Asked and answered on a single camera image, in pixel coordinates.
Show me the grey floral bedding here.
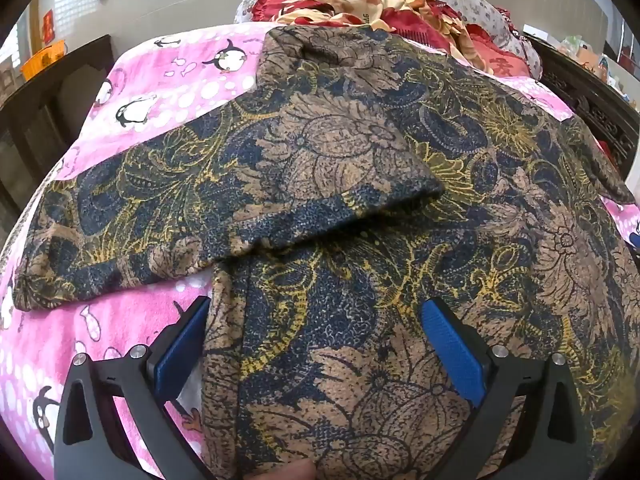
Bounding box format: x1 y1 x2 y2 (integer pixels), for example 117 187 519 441
235 0 543 81

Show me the window with blinds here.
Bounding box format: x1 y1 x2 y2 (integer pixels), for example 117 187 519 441
27 0 98 58

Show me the dark wooden cabinet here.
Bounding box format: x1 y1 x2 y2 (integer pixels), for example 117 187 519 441
0 35 116 246

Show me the pink penguin print blanket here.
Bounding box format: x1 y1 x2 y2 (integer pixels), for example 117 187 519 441
0 25 640 480

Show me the orange box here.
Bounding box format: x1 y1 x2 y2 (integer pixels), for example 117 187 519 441
21 40 67 81

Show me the brown floral patterned garment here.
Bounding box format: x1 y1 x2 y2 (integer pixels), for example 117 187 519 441
12 25 640 480

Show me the red pillow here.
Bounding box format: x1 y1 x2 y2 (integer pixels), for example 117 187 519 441
470 35 531 78

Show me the person's left hand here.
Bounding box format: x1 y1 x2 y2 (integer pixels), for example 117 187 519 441
265 461 317 480

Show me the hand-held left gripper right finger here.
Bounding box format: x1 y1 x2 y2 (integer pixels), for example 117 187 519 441
421 296 593 480

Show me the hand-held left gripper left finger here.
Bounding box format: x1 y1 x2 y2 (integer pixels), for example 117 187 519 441
52 296 216 480

